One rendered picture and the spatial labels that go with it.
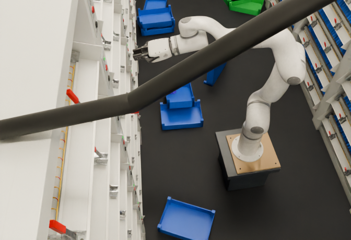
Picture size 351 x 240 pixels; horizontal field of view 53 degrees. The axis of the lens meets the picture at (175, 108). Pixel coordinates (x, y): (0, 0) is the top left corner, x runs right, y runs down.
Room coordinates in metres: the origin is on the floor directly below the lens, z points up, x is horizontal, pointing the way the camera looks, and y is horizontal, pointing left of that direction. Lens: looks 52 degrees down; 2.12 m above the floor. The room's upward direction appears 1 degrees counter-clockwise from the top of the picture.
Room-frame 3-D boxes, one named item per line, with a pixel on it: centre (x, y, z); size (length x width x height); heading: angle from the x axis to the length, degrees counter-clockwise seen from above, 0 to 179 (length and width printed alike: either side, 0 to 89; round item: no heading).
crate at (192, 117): (1.57, -0.04, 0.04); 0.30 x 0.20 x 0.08; 95
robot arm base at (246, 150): (1.12, -0.43, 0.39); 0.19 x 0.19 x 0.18
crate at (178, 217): (0.77, -0.06, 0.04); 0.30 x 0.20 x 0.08; 71
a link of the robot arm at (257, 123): (1.08, -0.42, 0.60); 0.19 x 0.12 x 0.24; 169
